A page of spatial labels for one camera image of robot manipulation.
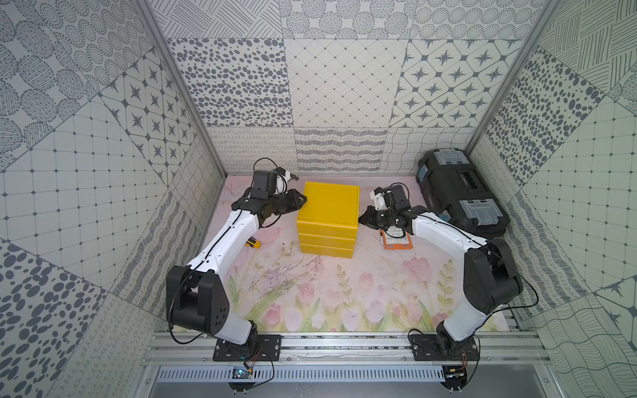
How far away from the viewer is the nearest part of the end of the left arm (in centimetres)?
60

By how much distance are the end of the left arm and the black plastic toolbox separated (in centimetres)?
56

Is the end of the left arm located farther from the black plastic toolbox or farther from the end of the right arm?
the black plastic toolbox

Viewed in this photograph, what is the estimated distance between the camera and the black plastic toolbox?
2.85 ft

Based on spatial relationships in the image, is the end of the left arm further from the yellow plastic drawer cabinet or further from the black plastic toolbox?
the black plastic toolbox

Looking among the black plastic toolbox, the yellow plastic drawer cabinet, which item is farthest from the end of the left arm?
the black plastic toolbox

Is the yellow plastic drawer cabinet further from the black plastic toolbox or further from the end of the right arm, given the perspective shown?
the black plastic toolbox
